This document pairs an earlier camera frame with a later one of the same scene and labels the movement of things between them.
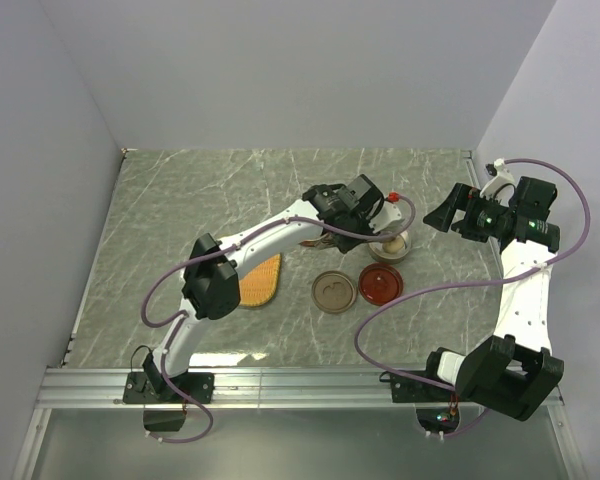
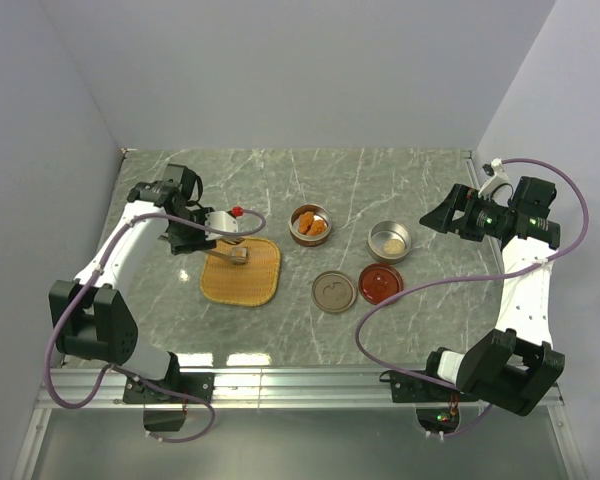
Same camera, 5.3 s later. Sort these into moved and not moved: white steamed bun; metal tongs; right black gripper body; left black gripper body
Moved: metal tongs; left black gripper body
Not moved: white steamed bun; right black gripper body
